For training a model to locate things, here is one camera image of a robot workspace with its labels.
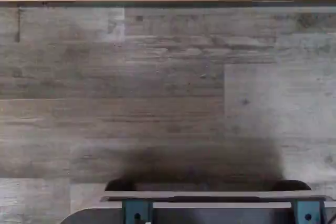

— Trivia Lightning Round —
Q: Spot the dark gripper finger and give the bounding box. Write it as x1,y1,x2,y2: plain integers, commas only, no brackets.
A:
104,178,153,224
271,178,328,224

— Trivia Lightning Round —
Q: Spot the black metal shelf rack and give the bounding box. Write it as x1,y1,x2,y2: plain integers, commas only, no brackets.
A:
0,0,336,8

